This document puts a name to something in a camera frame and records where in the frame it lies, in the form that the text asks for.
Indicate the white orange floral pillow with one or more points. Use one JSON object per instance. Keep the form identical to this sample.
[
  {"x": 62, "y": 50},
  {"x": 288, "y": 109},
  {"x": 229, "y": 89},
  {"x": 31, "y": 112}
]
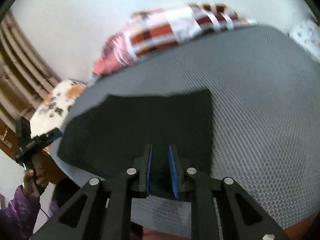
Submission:
[{"x": 54, "y": 109}]

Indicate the white dotted cloth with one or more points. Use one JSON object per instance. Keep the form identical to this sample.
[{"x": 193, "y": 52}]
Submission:
[{"x": 306, "y": 34}]

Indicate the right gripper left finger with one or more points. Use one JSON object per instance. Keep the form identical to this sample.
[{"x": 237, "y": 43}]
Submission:
[{"x": 101, "y": 209}]

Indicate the brown striped curtain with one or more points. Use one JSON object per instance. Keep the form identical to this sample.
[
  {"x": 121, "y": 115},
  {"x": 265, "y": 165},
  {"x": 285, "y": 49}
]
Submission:
[{"x": 26, "y": 79}]

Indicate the left hand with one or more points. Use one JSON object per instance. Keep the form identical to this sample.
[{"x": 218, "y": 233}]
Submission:
[{"x": 31, "y": 178}]

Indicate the grey mesh mattress topper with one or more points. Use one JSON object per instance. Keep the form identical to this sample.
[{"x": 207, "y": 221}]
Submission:
[{"x": 265, "y": 92}]

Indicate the black pants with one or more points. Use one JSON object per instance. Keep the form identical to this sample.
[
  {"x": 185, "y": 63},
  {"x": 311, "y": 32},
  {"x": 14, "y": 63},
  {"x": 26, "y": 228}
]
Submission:
[{"x": 107, "y": 139}]

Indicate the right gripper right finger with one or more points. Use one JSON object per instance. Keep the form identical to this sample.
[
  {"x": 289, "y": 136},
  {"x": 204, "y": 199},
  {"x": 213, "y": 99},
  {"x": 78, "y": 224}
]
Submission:
[{"x": 220, "y": 209}]

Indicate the pink checked folded blanket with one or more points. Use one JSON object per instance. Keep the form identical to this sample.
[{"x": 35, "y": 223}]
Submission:
[{"x": 148, "y": 32}]

